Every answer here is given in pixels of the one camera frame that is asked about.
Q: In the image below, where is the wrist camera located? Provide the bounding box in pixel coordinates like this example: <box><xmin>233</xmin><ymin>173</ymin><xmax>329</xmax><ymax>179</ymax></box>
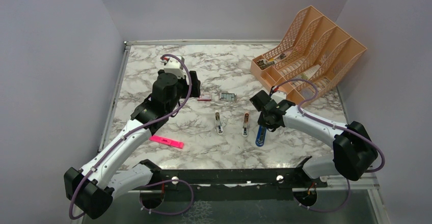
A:
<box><xmin>162</xmin><ymin>57</ymin><xmax>185</xmax><ymax>79</ymax></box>
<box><xmin>271</xmin><ymin>91</ymin><xmax>287</xmax><ymax>104</ymax></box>

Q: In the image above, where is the red white staple box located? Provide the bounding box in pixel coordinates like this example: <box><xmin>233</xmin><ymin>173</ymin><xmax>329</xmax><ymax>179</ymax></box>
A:
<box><xmin>197</xmin><ymin>93</ymin><xmax>212</xmax><ymax>101</ymax></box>

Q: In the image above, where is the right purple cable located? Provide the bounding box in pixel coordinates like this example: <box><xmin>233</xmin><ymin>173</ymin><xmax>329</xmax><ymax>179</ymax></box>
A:
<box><xmin>269</xmin><ymin>78</ymin><xmax>386</xmax><ymax>214</ymax></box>

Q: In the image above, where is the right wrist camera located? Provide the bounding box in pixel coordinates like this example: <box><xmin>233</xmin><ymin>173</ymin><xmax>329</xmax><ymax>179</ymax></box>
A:
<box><xmin>271</xmin><ymin>91</ymin><xmax>287</xmax><ymax>104</ymax></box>

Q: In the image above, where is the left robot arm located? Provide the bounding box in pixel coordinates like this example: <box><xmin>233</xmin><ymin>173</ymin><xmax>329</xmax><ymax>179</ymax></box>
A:
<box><xmin>64</xmin><ymin>70</ymin><xmax>201</xmax><ymax>220</ymax></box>

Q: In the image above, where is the white stapler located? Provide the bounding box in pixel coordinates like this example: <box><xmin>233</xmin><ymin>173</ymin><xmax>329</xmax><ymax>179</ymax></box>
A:
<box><xmin>214</xmin><ymin>110</ymin><xmax>224</xmax><ymax>135</ymax></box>

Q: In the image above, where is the purple cable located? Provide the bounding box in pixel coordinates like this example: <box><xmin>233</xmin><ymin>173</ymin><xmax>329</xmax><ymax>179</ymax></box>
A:
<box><xmin>69</xmin><ymin>53</ymin><xmax>195</xmax><ymax>220</ymax></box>
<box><xmin>269</xmin><ymin>78</ymin><xmax>386</xmax><ymax>214</ymax></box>

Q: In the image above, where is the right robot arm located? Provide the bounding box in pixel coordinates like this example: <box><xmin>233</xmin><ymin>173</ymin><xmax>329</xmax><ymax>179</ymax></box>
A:
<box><xmin>250</xmin><ymin>91</ymin><xmax>379</xmax><ymax>187</ymax></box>

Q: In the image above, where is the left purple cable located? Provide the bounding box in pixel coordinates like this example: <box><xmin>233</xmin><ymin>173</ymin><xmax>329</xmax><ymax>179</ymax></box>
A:
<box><xmin>69</xmin><ymin>53</ymin><xmax>195</xmax><ymax>220</ymax></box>

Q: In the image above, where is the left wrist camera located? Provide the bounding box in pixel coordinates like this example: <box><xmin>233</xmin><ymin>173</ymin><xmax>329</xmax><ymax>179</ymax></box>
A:
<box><xmin>162</xmin><ymin>57</ymin><xmax>185</xmax><ymax>79</ymax></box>

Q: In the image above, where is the orange mesh file organizer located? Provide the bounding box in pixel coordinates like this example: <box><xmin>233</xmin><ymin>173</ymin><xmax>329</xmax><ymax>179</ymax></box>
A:
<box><xmin>250</xmin><ymin>6</ymin><xmax>367</xmax><ymax>104</ymax></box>

